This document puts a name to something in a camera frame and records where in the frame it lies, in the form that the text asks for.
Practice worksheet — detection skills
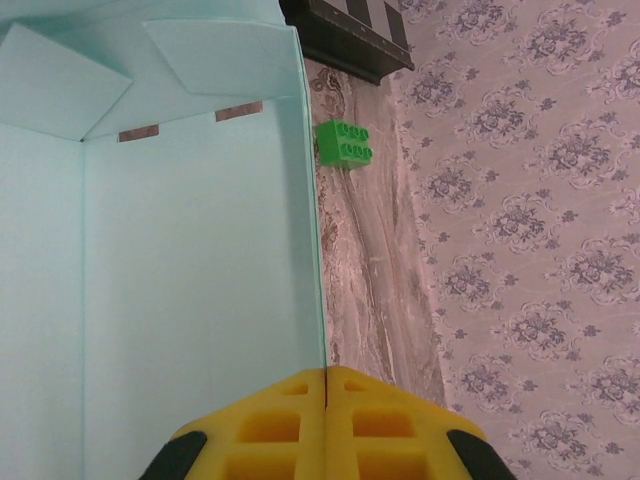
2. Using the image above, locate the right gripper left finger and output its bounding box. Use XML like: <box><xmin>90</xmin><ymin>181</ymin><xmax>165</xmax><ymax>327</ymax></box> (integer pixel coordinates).
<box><xmin>142</xmin><ymin>367</ymin><xmax>327</xmax><ymax>480</ymax></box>

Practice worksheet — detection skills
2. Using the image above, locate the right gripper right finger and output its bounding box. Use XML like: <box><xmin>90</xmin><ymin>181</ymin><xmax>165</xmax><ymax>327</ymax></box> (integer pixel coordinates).
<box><xmin>325</xmin><ymin>365</ymin><xmax>519</xmax><ymax>480</ymax></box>

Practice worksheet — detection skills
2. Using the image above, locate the light teal paper box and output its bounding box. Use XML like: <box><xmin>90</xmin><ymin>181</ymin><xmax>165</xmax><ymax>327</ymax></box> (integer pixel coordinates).
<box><xmin>0</xmin><ymin>0</ymin><xmax>327</xmax><ymax>480</ymax></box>

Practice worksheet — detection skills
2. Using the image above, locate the green toy brick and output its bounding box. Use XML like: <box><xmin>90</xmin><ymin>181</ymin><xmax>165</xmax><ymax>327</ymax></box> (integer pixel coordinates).
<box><xmin>313</xmin><ymin>118</ymin><xmax>377</xmax><ymax>171</ymax></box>

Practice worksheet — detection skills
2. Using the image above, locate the black grey chessboard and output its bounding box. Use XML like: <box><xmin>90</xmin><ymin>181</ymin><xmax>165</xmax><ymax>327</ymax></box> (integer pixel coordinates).
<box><xmin>278</xmin><ymin>0</ymin><xmax>416</xmax><ymax>86</ymax></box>

